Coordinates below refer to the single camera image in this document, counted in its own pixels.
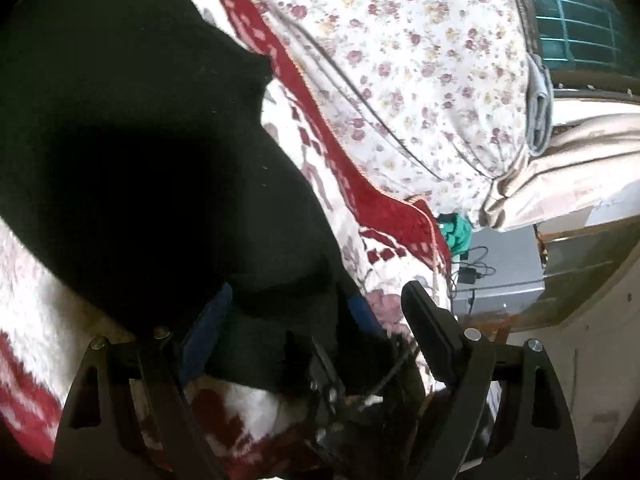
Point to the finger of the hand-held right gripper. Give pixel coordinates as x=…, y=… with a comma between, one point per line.
x=361, y=311

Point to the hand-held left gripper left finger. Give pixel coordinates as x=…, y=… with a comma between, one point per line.
x=207, y=322

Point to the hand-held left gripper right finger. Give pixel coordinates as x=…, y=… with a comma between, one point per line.
x=430, y=335

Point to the black pants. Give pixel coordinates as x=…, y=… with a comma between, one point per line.
x=125, y=160

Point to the red white fleece blanket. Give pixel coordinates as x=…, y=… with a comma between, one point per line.
x=395, y=215

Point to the grey metal box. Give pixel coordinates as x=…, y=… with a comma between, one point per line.
x=505, y=265

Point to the green cloth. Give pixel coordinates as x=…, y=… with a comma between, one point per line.
x=456, y=234

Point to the wooden cabinet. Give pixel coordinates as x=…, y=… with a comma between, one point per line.
x=580, y=270

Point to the beige cloth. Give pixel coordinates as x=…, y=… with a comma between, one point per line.
x=560, y=170

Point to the grey cloth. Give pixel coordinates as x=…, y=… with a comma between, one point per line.
x=537, y=110

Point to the floral bed sheet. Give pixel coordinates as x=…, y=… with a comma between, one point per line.
x=400, y=60

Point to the window with metal grille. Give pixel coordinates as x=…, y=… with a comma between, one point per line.
x=575, y=25

